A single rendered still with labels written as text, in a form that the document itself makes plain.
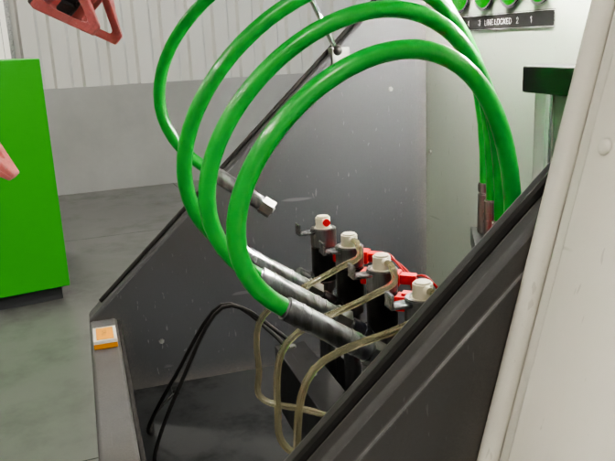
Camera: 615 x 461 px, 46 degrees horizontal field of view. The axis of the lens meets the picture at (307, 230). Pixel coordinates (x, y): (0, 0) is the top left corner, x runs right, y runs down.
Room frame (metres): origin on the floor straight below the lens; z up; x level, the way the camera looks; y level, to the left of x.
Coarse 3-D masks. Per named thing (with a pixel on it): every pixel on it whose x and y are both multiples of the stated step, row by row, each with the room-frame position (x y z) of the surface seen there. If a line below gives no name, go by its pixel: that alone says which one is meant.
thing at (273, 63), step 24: (384, 0) 0.60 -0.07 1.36; (312, 24) 0.59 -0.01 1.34; (336, 24) 0.59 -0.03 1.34; (432, 24) 0.61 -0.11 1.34; (288, 48) 0.58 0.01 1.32; (456, 48) 0.62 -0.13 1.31; (264, 72) 0.57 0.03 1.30; (240, 96) 0.56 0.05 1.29; (216, 144) 0.56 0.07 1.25; (216, 168) 0.56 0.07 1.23; (216, 216) 0.56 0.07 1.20; (216, 240) 0.56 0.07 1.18; (288, 288) 0.57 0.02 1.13
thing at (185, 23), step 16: (208, 0) 0.84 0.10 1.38; (448, 0) 0.82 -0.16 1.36; (192, 16) 0.84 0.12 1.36; (176, 32) 0.84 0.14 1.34; (176, 48) 0.85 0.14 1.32; (160, 64) 0.84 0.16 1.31; (160, 80) 0.84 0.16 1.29; (160, 96) 0.85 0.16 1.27; (160, 112) 0.84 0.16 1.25; (480, 128) 0.81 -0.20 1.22; (176, 144) 0.84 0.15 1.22; (480, 144) 0.81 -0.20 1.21; (192, 160) 0.84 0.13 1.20; (480, 160) 0.81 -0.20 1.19; (480, 176) 0.81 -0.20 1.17; (480, 192) 0.81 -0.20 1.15
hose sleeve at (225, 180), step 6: (222, 174) 0.84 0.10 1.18; (228, 174) 0.84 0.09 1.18; (222, 180) 0.84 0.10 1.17; (228, 180) 0.84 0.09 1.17; (234, 180) 0.84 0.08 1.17; (222, 186) 0.84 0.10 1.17; (228, 186) 0.84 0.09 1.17; (252, 198) 0.83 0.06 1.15; (258, 198) 0.83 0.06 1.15; (252, 204) 0.83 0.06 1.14; (258, 204) 0.83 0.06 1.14
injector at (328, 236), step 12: (312, 228) 0.75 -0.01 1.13; (312, 240) 0.75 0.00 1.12; (324, 240) 0.74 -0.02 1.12; (336, 240) 0.76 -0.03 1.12; (312, 252) 0.75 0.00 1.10; (312, 264) 0.75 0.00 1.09; (324, 264) 0.74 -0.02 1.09; (312, 276) 0.75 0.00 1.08; (324, 288) 0.75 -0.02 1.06; (324, 348) 0.75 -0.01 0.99; (336, 372) 0.75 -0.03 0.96
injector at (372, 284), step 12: (372, 276) 0.59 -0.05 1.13; (384, 276) 0.59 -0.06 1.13; (372, 288) 0.59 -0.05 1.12; (396, 288) 0.60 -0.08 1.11; (372, 300) 0.59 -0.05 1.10; (372, 312) 0.59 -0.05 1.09; (384, 312) 0.59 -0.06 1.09; (396, 312) 0.60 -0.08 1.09; (360, 324) 0.59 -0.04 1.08; (372, 324) 0.60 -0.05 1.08; (384, 324) 0.59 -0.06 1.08; (396, 324) 0.60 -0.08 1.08
